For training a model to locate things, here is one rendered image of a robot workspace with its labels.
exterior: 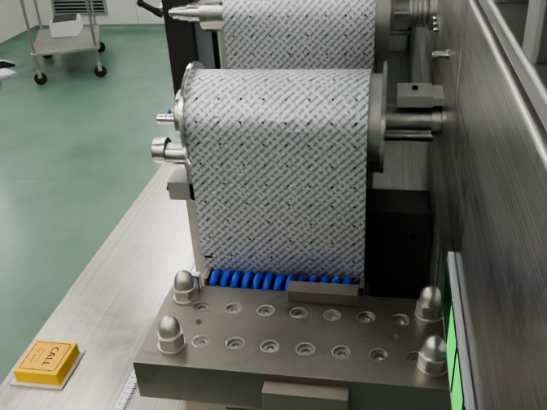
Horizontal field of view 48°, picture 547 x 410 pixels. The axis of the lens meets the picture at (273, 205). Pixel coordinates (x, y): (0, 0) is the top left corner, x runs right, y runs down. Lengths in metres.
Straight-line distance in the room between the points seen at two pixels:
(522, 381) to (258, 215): 0.58
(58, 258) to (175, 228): 1.76
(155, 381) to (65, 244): 2.32
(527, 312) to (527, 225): 0.04
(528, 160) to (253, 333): 0.54
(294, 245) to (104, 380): 0.35
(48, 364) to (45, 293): 1.81
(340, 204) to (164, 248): 0.50
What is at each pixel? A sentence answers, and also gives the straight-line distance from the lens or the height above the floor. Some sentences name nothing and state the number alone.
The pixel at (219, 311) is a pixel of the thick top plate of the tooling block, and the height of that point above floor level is 1.03.
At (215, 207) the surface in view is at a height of 1.14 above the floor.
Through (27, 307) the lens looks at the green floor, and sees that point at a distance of 2.76.
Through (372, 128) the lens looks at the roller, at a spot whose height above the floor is 1.26.
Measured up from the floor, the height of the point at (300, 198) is 1.16.
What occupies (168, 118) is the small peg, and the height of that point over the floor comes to 1.26.
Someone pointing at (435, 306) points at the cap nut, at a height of 1.05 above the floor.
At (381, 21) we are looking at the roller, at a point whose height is 1.33.
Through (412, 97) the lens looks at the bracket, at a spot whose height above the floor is 1.29.
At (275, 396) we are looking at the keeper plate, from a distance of 0.75.
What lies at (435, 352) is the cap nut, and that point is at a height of 1.06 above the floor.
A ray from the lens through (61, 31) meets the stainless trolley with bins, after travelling 5.86.
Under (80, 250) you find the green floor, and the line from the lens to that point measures 3.03.
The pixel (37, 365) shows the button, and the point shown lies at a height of 0.92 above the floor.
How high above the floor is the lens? 1.56
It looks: 30 degrees down
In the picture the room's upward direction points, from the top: 4 degrees counter-clockwise
